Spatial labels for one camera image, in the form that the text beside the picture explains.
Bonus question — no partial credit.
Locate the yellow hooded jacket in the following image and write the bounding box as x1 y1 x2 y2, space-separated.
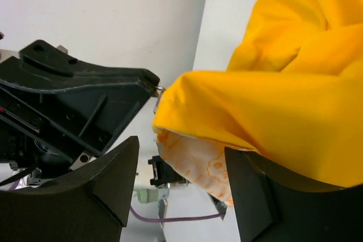
153 0 362 206

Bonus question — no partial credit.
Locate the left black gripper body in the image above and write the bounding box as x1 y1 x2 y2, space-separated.
1 86 98 173

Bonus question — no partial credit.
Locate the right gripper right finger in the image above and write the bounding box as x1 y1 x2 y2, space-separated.
225 148 348 241

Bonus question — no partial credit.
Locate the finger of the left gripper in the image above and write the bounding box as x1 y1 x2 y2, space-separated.
1 40 159 157

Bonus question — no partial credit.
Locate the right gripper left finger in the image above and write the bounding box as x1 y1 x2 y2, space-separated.
36 135 140 228

